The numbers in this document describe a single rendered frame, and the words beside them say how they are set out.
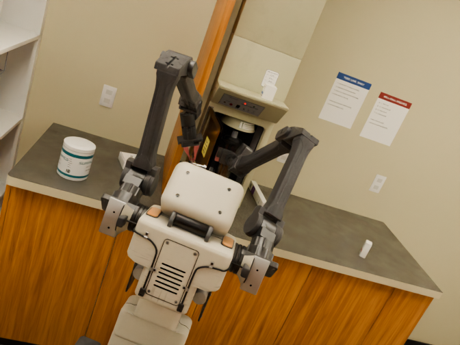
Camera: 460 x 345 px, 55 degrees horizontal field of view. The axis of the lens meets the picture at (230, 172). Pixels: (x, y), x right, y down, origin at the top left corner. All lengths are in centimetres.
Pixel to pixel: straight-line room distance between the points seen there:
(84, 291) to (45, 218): 40
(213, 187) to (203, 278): 25
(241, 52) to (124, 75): 73
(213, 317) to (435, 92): 175
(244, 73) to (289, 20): 29
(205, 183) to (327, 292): 119
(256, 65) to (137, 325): 118
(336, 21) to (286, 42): 56
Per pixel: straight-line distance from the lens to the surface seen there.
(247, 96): 191
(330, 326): 241
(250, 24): 198
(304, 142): 151
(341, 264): 216
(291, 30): 201
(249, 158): 179
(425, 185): 303
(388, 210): 300
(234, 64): 199
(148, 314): 140
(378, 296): 238
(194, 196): 122
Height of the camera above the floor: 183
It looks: 20 degrees down
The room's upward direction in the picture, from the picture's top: 22 degrees clockwise
